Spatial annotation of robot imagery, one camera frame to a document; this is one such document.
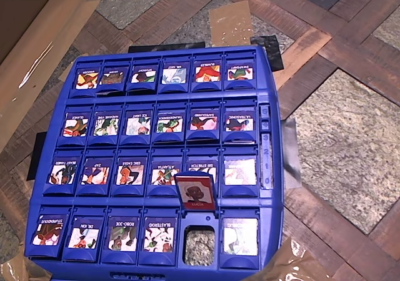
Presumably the Mr Mist flip tile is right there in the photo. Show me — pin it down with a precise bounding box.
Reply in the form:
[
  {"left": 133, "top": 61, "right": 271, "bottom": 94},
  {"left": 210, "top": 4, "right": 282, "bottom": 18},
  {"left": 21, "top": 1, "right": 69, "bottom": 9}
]
[{"left": 157, "top": 56, "right": 191, "bottom": 94}]

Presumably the Spright flip tile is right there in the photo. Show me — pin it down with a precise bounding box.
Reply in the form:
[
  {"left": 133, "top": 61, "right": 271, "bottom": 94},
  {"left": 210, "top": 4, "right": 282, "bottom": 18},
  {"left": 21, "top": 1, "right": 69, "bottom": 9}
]
[{"left": 126, "top": 58, "right": 160, "bottom": 94}]

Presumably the Thundershock flip tile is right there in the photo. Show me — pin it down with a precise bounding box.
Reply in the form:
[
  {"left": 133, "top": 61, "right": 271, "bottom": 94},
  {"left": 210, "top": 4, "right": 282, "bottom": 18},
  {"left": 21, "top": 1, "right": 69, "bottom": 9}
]
[{"left": 152, "top": 101, "right": 187, "bottom": 144}]

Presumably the Robo-Joe flip tile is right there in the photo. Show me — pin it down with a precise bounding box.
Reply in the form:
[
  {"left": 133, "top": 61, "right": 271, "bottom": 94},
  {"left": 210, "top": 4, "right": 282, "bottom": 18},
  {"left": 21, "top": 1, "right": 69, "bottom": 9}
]
[{"left": 101, "top": 207, "right": 141, "bottom": 265}]

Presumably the tan packing tape piece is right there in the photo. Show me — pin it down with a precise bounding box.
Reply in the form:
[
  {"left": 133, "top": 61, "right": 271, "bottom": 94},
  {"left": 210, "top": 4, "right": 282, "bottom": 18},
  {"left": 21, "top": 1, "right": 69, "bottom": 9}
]
[
  {"left": 208, "top": 0, "right": 254, "bottom": 47},
  {"left": 243, "top": 237, "right": 333, "bottom": 281},
  {"left": 0, "top": 252, "right": 53, "bottom": 281}
]

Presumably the Swapshift flip tile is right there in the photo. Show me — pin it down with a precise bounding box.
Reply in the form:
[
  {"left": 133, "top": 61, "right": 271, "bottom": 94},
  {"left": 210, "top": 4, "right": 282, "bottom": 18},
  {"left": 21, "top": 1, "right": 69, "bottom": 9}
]
[{"left": 223, "top": 53, "right": 256, "bottom": 91}]

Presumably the Madame Vine flip tile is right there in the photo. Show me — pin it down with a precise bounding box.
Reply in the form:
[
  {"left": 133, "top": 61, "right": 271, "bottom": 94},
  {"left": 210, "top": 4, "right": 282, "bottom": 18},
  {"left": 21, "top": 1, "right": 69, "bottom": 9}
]
[{"left": 88, "top": 104, "right": 123, "bottom": 146}]

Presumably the Ice Light flip tile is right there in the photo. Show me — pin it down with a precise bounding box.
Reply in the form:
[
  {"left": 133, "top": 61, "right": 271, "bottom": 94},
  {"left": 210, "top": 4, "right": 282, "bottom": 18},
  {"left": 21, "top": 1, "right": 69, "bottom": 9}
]
[{"left": 120, "top": 102, "right": 154, "bottom": 145}]

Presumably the brown cardboard box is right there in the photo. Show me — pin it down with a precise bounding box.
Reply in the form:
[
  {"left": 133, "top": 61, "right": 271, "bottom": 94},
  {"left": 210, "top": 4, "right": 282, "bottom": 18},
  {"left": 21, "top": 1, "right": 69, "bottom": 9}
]
[{"left": 0, "top": 0, "right": 114, "bottom": 153}]

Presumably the Glance flip tile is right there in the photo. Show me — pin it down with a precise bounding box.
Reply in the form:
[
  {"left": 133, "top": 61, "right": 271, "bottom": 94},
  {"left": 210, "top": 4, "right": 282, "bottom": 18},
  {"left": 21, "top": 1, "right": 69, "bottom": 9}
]
[{"left": 57, "top": 105, "right": 94, "bottom": 147}]

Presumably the blue character flip tile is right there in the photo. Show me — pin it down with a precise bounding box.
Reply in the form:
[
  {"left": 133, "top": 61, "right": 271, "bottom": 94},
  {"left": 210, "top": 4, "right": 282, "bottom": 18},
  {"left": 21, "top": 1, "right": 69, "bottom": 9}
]
[
  {"left": 221, "top": 149, "right": 259, "bottom": 198},
  {"left": 219, "top": 209, "right": 261, "bottom": 269}
]

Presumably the black tape piece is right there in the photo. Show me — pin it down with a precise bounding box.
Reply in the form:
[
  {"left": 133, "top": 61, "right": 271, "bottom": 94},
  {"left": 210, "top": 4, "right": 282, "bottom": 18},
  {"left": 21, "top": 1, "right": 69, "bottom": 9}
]
[
  {"left": 249, "top": 35, "right": 284, "bottom": 72},
  {"left": 26, "top": 131, "right": 48, "bottom": 182},
  {"left": 127, "top": 41, "right": 206, "bottom": 54}
]

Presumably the red card tile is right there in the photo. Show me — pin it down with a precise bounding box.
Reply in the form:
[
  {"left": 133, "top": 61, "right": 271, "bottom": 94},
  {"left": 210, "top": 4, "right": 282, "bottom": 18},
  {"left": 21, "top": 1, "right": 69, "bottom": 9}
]
[
  {"left": 174, "top": 171, "right": 219, "bottom": 213},
  {"left": 139, "top": 208, "right": 179, "bottom": 266}
]

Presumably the blue guess who game board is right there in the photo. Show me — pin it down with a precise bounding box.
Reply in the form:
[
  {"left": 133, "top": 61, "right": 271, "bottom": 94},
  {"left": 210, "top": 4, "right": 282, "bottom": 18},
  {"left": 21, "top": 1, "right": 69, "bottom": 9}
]
[{"left": 24, "top": 45, "right": 285, "bottom": 281}]

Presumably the Rumbler flip tile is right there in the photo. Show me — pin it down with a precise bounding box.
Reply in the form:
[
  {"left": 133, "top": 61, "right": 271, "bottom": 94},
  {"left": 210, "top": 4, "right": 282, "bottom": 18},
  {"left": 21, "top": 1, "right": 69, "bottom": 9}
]
[{"left": 190, "top": 54, "right": 223, "bottom": 92}]

